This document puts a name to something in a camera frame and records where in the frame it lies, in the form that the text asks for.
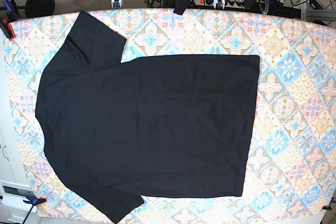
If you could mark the black T-shirt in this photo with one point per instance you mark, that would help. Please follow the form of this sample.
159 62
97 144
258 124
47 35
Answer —
176 126

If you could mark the white power strip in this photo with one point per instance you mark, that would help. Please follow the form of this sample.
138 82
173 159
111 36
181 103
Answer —
212 7

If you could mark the patterned tablecloth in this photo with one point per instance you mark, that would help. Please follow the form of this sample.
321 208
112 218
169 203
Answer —
290 172

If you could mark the black round stool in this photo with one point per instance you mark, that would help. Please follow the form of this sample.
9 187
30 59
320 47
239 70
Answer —
39 8

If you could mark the blue clamp lower left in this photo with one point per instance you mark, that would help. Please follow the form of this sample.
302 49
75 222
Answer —
33 201

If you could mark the blue clamp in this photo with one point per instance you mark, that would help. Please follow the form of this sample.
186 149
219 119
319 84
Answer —
33 201
12 15

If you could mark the blue clamp upper left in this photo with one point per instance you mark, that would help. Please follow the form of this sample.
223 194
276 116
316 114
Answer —
12 15

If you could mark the white cabinet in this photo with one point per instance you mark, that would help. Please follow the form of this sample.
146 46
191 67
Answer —
13 177

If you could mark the orange clamp lower right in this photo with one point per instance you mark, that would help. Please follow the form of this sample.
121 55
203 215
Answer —
326 208

